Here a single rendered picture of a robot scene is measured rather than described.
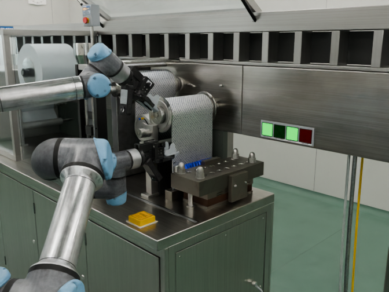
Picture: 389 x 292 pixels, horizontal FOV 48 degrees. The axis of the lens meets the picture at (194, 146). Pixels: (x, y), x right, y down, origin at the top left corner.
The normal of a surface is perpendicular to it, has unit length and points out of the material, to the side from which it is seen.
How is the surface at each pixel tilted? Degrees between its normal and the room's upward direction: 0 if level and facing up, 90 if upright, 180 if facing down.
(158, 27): 90
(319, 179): 90
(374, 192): 90
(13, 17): 90
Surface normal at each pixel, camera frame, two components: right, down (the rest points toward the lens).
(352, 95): -0.71, 0.17
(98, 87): 0.44, 0.21
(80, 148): -0.10, -0.66
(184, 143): 0.70, 0.17
